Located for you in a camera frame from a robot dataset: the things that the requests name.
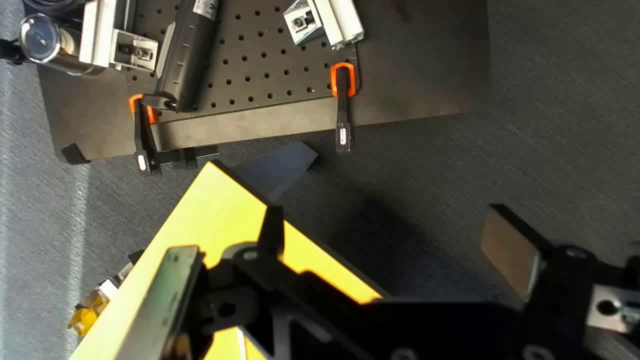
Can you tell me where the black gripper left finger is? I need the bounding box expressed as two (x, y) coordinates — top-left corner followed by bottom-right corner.
(116, 205), (288, 360)

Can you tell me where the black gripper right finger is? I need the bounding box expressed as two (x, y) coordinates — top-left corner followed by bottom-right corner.
(477, 200), (600, 317)

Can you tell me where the small yellow white fixture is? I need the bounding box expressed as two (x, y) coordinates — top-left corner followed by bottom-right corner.
(66, 261), (135, 341)

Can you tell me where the yellow wooden table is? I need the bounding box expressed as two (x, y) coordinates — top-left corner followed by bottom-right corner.
(67, 159), (385, 360)

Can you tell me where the orange black bar clamp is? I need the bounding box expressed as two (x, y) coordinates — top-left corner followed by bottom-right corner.
(128, 91), (179, 176)
(328, 60), (361, 155)

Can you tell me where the black cylindrical tube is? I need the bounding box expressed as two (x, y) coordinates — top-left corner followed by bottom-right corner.
(155, 0), (226, 114)

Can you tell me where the black perforated breadboard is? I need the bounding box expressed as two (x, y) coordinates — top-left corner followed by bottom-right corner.
(35, 0), (492, 165)

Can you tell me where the shiny metal bottle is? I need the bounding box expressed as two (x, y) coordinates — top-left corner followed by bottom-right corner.
(18, 11), (86, 76)

